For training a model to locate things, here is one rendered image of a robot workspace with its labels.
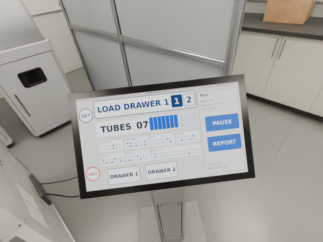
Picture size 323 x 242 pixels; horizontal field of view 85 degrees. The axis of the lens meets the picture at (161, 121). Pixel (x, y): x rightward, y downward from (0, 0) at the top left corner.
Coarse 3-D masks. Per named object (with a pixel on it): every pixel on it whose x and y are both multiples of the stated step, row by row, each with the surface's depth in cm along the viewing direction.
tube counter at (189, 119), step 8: (184, 112) 52; (192, 112) 52; (136, 120) 51; (144, 120) 51; (152, 120) 51; (160, 120) 51; (168, 120) 52; (176, 120) 52; (184, 120) 52; (192, 120) 52; (136, 128) 51; (144, 128) 51; (152, 128) 51; (160, 128) 51; (168, 128) 52; (176, 128) 52
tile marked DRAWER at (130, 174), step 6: (114, 168) 51; (120, 168) 51; (126, 168) 51; (132, 168) 51; (138, 168) 51; (108, 174) 51; (114, 174) 51; (120, 174) 51; (126, 174) 51; (132, 174) 51; (138, 174) 51; (108, 180) 51; (114, 180) 51; (120, 180) 51; (126, 180) 51; (132, 180) 51; (138, 180) 51
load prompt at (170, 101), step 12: (144, 96) 51; (156, 96) 51; (168, 96) 51; (180, 96) 52; (192, 96) 52; (96, 108) 51; (108, 108) 51; (120, 108) 51; (132, 108) 51; (144, 108) 51; (156, 108) 51; (168, 108) 52; (180, 108) 52
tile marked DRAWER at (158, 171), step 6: (162, 162) 52; (168, 162) 52; (174, 162) 52; (150, 168) 52; (156, 168) 52; (162, 168) 52; (168, 168) 52; (174, 168) 52; (150, 174) 52; (156, 174) 52; (162, 174) 52; (168, 174) 52; (174, 174) 52; (150, 180) 52
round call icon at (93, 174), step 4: (88, 168) 51; (92, 168) 51; (96, 168) 51; (88, 172) 51; (92, 172) 51; (96, 172) 51; (88, 176) 51; (92, 176) 51; (96, 176) 51; (100, 176) 51; (88, 180) 51; (92, 180) 51; (96, 180) 51; (100, 180) 51
